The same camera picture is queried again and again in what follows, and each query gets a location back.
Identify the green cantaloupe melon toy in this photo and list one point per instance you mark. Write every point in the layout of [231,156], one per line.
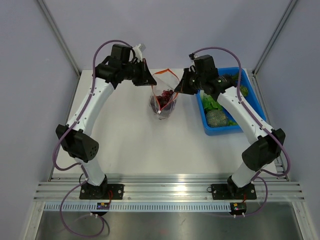
[216,118]

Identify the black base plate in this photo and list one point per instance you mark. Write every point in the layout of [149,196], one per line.
[223,191]
[102,192]

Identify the small green round fruit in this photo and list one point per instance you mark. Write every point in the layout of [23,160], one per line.
[244,90]

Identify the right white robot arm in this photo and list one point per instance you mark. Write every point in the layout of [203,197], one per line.
[266,143]

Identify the aluminium rail frame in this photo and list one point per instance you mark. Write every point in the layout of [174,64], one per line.
[168,188]

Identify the red grape bunch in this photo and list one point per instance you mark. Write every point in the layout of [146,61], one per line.
[164,98]

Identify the clear zip bag orange zipper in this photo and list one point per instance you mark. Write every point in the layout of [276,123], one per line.
[166,80]

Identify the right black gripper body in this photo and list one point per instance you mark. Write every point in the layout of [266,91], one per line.
[196,81]

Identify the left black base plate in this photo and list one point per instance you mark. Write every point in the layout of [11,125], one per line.
[102,192]

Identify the dark purple grape bunch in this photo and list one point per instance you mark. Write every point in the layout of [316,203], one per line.
[164,112]

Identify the green cabbage toy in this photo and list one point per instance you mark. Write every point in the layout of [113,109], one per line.
[209,103]

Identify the small green grape bunch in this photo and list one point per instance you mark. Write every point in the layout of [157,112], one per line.
[232,123]

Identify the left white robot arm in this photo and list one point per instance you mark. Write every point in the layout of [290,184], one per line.
[75,136]

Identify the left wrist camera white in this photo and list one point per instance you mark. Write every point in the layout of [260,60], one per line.
[138,50]

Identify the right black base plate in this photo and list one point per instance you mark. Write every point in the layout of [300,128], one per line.
[223,191]

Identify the blue plastic bin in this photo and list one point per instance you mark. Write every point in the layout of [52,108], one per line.
[251,99]

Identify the white slotted cable duct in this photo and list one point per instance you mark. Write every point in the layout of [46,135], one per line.
[194,207]

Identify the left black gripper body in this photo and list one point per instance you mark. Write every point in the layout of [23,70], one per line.
[131,72]

